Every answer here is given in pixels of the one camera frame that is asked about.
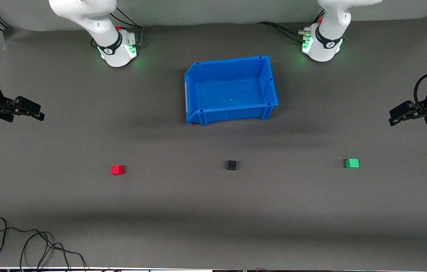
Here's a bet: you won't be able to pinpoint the black right base cables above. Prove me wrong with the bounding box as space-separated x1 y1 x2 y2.
91 7 144 49

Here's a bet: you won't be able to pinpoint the dark grey table mat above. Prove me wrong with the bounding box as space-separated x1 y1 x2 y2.
0 15 427 270

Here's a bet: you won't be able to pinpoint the blue plastic storage bin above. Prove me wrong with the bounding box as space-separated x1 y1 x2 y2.
184 56 278 126

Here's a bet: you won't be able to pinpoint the black base cables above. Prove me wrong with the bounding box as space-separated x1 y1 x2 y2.
91 7 144 49
257 9 346 44

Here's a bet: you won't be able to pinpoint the black left base cables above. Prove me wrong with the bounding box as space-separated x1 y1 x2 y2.
257 9 346 44

